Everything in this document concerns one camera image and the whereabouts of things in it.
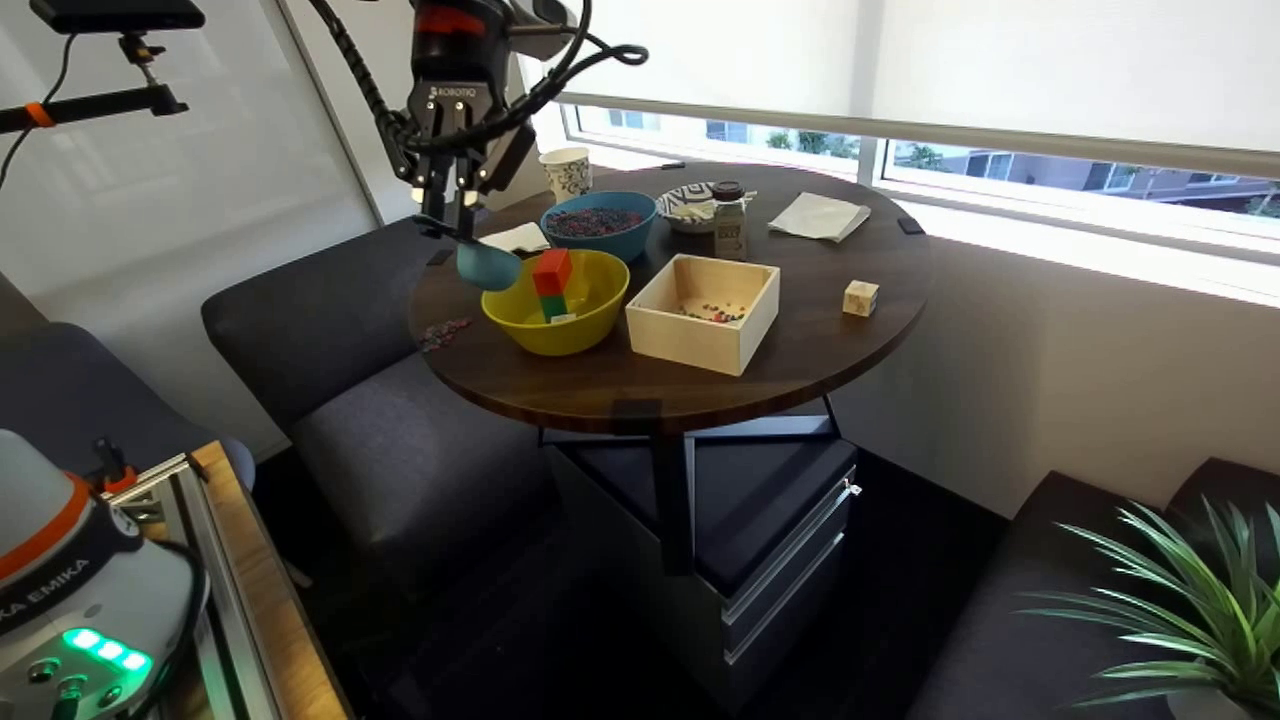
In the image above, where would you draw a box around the grey filing cabinet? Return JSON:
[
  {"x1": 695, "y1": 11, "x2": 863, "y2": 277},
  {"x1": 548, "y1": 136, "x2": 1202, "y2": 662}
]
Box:
[{"x1": 543, "y1": 410, "x2": 863, "y2": 716}]

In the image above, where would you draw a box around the red block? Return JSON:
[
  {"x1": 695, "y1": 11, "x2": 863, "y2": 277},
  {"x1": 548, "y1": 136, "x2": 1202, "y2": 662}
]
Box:
[{"x1": 534, "y1": 247, "x2": 573, "y2": 294}]

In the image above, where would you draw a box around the glass spice jar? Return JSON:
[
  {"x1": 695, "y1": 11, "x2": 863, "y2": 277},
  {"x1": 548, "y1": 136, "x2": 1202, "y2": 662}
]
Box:
[{"x1": 711, "y1": 181, "x2": 743, "y2": 255}]

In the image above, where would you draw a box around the light wooden box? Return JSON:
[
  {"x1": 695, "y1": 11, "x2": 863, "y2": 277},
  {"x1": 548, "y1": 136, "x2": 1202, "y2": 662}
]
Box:
[{"x1": 626, "y1": 252, "x2": 782, "y2": 375}]

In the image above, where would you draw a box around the white roller blind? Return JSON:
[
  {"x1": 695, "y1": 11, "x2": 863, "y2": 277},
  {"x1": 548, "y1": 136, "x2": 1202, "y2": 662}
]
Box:
[{"x1": 573, "y1": 0, "x2": 1280, "y2": 177}]

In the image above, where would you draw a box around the blue plastic scoop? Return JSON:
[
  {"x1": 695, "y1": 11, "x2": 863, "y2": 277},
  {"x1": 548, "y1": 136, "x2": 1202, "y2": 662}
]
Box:
[{"x1": 419, "y1": 217, "x2": 522, "y2": 292}]

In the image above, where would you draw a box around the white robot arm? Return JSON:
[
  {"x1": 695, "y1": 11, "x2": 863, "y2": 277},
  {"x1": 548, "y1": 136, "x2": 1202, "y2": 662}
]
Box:
[{"x1": 0, "y1": 0, "x2": 529, "y2": 720}]

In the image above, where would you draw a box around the green block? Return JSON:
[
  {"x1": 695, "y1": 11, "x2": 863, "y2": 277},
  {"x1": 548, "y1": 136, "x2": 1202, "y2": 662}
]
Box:
[{"x1": 542, "y1": 294, "x2": 569, "y2": 323}]

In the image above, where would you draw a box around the small wooden cube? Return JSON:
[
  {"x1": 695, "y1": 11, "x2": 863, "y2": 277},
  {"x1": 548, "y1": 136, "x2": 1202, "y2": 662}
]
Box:
[{"x1": 839, "y1": 279, "x2": 880, "y2": 319}]

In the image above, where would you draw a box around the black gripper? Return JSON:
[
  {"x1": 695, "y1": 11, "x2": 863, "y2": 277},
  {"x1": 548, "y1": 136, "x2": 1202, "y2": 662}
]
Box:
[{"x1": 400, "y1": 0, "x2": 529, "y2": 238}]

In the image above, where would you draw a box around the blue bowl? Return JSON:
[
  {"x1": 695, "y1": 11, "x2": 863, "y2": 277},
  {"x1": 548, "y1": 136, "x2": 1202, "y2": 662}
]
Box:
[{"x1": 542, "y1": 192, "x2": 657, "y2": 258}]

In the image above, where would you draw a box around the white paper napkin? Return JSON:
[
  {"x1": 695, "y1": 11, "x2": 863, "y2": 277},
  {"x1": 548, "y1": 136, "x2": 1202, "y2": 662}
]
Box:
[{"x1": 482, "y1": 218, "x2": 548, "y2": 252}]

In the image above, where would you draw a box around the black cable bundle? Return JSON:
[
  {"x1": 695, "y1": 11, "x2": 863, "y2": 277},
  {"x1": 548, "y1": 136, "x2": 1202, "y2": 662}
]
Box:
[{"x1": 312, "y1": 0, "x2": 654, "y2": 192}]

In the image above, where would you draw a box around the folded grey napkin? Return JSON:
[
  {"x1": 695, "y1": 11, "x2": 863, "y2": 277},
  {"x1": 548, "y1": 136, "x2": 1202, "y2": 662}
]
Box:
[{"x1": 774, "y1": 192, "x2": 874, "y2": 244}]

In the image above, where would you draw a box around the yellow bowl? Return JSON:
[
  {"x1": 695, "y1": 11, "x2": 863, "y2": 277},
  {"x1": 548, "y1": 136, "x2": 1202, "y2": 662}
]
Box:
[{"x1": 482, "y1": 247, "x2": 631, "y2": 355}]

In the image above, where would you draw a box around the aluminium frame robot base table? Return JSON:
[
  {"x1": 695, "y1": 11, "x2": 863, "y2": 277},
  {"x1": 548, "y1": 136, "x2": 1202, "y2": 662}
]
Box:
[{"x1": 124, "y1": 438, "x2": 348, "y2": 720}]

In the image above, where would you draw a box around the green potted plant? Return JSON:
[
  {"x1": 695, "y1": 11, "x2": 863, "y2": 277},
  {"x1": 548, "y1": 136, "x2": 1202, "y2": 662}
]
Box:
[{"x1": 1023, "y1": 498, "x2": 1280, "y2": 720}]

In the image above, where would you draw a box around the round dark wooden table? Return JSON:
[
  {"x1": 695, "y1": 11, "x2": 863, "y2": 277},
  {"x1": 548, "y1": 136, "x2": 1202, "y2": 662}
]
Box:
[{"x1": 409, "y1": 160, "x2": 933, "y2": 577}]

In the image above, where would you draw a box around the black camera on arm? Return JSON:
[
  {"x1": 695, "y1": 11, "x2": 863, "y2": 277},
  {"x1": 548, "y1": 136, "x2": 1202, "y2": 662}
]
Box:
[{"x1": 0, "y1": 0, "x2": 203, "y2": 136}]

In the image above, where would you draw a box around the grey upholstered bench seat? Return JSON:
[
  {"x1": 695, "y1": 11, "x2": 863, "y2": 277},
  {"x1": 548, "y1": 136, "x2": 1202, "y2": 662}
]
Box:
[{"x1": 201, "y1": 218, "x2": 557, "y2": 633}]

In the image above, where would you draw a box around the patterned paper cup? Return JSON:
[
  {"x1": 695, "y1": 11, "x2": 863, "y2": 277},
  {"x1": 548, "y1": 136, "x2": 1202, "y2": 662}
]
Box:
[{"x1": 542, "y1": 149, "x2": 592, "y2": 200}]

